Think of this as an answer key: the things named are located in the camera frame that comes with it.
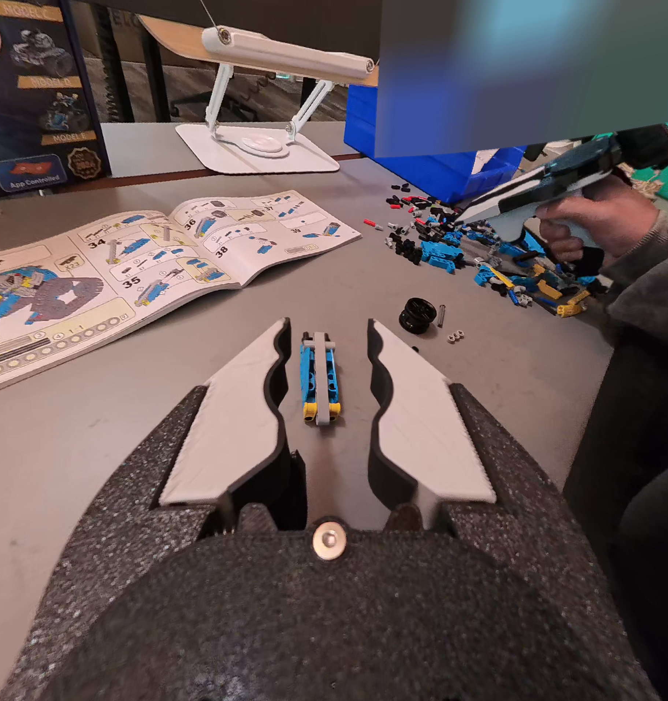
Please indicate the person's right hand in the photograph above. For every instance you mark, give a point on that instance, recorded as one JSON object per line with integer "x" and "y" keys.
{"x": 613, "y": 213}

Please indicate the black spoked wheel rim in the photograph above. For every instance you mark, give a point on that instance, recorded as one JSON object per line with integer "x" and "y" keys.
{"x": 416, "y": 315}

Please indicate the instruction booklet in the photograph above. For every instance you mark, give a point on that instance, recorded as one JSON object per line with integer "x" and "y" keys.
{"x": 147, "y": 263}

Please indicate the white laptop stand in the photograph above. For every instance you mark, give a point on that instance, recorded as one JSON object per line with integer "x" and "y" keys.
{"x": 257, "y": 159}

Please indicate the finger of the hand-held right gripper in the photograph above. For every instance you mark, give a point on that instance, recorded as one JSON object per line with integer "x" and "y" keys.
{"x": 531, "y": 200}
{"x": 509, "y": 191}

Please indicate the blue storage bin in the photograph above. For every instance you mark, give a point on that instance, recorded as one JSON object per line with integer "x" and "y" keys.
{"x": 421, "y": 175}

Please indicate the pile of toy brick parts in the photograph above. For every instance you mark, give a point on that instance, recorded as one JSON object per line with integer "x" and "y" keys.
{"x": 438, "y": 252}

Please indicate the wooden board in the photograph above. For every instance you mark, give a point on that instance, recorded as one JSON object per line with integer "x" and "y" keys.
{"x": 180, "y": 46}

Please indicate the black desk leg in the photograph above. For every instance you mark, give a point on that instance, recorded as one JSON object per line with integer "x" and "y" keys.
{"x": 158, "y": 82}
{"x": 108, "y": 65}

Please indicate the grey triple connector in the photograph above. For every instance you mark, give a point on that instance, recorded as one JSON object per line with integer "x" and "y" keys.
{"x": 455, "y": 336}

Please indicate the blue grey brick assembly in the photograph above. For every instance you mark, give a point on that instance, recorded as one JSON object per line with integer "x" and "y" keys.
{"x": 321, "y": 383}

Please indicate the person's leg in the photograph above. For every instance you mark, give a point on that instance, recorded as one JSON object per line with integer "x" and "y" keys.
{"x": 640, "y": 493}

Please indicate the grey desk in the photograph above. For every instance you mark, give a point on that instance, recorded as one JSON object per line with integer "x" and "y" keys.
{"x": 476, "y": 410}

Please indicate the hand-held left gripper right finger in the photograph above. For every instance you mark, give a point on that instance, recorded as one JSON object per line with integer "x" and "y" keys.
{"x": 427, "y": 432}

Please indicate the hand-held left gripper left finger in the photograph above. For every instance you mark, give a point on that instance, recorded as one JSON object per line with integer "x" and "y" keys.
{"x": 229, "y": 432}

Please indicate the toy set box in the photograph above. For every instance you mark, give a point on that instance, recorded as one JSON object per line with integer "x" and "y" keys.
{"x": 38, "y": 109}

